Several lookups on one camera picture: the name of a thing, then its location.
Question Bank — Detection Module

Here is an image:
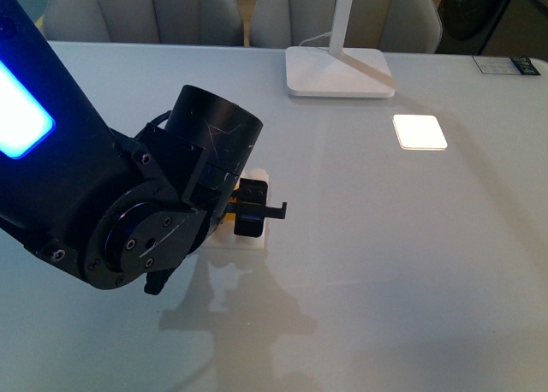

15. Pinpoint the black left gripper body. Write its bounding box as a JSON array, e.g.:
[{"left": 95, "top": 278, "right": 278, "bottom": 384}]
[{"left": 143, "top": 84, "right": 289, "bottom": 297}]

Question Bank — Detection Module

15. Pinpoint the yellow two-stud block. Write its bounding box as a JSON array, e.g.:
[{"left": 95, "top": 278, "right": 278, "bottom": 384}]
[{"left": 223, "top": 197, "right": 237, "bottom": 222}]

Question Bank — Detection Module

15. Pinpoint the white studded base plate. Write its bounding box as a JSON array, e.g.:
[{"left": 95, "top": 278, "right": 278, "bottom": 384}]
[{"left": 202, "top": 168, "right": 270, "bottom": 250}]

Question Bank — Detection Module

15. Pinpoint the white desk lamp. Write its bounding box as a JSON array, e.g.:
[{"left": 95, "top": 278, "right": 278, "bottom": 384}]
[{"left": 285, "top": 0, "right": 396, "bottom": 98}]

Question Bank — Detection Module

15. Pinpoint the beige chair left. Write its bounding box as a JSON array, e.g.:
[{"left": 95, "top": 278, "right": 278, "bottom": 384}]
[{"left": 42, "top": 0, "right": 244, "bottom": 46}]

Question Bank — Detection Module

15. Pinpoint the beige chair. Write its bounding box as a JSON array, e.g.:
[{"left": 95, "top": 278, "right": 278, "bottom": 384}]
[
  {"left": 42, "top": 0, "right": 244, "bottom": 46},
  {"left": 250, "top": 0, "right": 443, "bottom": 54}
]

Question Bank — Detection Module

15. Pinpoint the beige chair right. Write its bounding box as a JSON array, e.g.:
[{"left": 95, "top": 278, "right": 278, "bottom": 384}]
[{"left": 250, "top": 0, "right": 443, "bottom": 54}]

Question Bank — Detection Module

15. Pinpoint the black label sticker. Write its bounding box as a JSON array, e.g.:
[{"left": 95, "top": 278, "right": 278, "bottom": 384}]
[{"left": 473, "top": 56, "right": 540, "bottom": 76}]

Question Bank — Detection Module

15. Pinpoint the white lamp cable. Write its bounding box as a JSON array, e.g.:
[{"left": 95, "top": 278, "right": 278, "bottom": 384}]
[{"left": 298, "top": 32, "right": 333, "bottom": 49}]

